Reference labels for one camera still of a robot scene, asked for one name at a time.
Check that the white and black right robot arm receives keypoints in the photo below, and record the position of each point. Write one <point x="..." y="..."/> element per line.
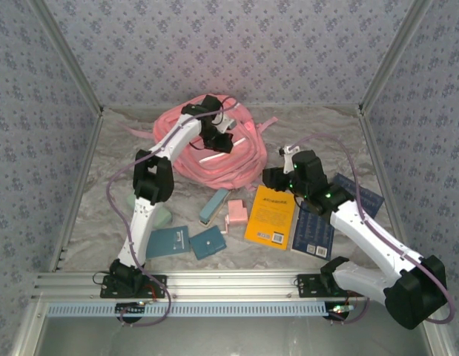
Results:
<point x="370" y="230"/>

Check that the mint green case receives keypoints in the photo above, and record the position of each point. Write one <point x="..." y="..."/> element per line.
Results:
<point x="163" y="218"/>

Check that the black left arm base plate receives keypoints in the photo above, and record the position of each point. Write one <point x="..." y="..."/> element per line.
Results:
<point x="155" y="285"/>

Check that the yellow book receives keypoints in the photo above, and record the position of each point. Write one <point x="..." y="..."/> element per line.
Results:
<point x="268" y="219"/>

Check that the teal snap wallet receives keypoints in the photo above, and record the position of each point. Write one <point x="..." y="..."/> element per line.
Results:
<point x="208" y="243"/>

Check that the aluminium side rail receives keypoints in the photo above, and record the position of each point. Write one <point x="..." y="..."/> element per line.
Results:
<point x="89" y="155"/>
<point x="376" y="155"/>

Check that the aluminium mounting rail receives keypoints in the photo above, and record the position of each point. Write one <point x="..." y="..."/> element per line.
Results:
<point x="233" y="285"/>

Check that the pink backpack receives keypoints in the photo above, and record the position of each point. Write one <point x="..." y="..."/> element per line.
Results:
<point x="221" y="167"/>

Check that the teal notebook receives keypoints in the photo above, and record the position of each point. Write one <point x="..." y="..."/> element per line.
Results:
<point x="168" y="241"/>

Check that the pink pencil sharpener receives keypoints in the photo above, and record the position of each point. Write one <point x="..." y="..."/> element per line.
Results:
<point x="237" y="213"/>

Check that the dark blue printed booklet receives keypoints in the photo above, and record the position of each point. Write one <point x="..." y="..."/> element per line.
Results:
<point x="368" y="198"/>

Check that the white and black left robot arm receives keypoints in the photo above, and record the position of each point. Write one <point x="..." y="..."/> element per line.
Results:
<point x="147" y="219"/>

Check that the steel lower basin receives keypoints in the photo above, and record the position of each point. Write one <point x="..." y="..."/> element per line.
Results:
<point x="233" y="337"/>

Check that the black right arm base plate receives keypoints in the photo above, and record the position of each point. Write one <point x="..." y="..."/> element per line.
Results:
<point x="307" y="285"/>

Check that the aluminium frame post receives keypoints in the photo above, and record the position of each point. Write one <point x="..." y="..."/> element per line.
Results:
<point x="391" y="59"/>
<point x="70" y="59"/>

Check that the small black controller board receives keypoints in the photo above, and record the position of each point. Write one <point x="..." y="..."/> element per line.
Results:
<point x="131" y="309"/>
<point x="338" y="313"/>

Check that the dark blue book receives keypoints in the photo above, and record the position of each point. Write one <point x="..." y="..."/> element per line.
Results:
<point x="312" y="233"/>

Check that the teal stapler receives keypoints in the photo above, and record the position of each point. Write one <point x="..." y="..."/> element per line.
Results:
<point x="214" y="207"/>

